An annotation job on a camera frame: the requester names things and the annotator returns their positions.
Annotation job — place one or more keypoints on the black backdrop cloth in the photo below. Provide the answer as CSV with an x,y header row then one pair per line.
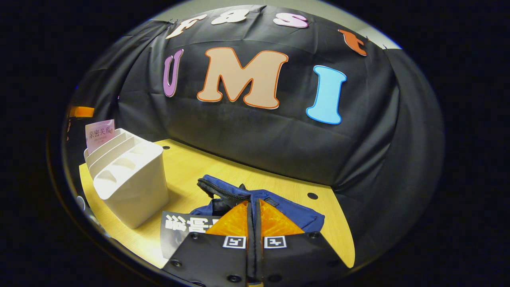
x,y
279,143

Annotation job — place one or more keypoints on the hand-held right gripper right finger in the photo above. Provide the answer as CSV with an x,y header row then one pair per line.
x,y
295,255

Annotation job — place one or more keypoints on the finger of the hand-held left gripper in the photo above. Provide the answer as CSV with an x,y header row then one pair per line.
x,y
81,111

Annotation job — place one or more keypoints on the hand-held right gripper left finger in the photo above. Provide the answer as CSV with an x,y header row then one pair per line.
x,y
211,255

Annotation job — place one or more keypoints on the dark portrait cover book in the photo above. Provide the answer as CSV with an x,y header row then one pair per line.
x,y
175,231

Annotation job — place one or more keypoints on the pink cover book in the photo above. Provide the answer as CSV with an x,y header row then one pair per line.
x,y
99,133

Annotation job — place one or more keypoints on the white plastic bookshelf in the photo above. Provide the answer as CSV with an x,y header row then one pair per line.
x,y
131,187

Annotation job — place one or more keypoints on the blue schoolbag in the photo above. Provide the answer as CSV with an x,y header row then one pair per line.
x,y
295,215

